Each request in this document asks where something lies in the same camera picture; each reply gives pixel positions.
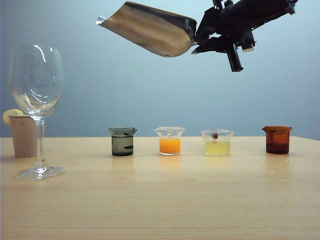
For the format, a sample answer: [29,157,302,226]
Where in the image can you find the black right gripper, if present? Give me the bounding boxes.
[191,4,253,73]

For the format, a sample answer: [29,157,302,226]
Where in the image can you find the stainless steel ice scoop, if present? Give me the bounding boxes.
[95,1,201,59]

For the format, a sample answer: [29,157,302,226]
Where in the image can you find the clear beaker with pale yellow liquid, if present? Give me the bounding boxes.
[200,129,235,157]

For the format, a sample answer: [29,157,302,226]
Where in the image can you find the clear beaker with orange juice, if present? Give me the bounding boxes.
[153,126,186,156]

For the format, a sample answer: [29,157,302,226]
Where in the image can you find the amber brown glass beaker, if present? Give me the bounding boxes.
[261,125,293,155]

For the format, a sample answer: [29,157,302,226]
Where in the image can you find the grey smoked glass beaker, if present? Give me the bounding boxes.
[107,127,138,157]

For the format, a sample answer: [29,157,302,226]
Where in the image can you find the clear wine glass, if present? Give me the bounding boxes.
[8,44,67,182]

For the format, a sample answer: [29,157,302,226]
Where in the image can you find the beige paper cup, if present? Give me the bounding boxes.
[8,115,45,159]

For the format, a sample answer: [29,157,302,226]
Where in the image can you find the yellow lemon slice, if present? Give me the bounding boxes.
[2,108,25,127]

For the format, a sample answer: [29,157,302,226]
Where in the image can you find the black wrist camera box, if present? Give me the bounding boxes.
[240,31,257,54]

